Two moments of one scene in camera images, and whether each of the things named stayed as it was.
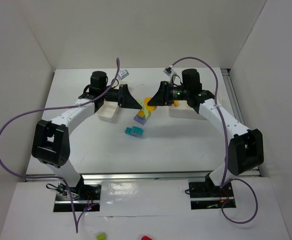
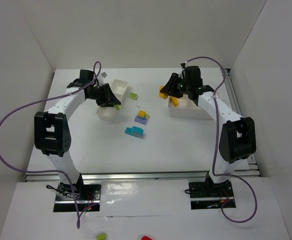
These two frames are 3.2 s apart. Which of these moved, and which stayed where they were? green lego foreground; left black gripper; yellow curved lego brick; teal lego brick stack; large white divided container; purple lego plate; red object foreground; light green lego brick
Moved: light green lego brick; yellow curved lego brick; left black gripper
Stayed: red object foreground; teal lego brick stack; large white divided container; green lego foreground; purple lego plate
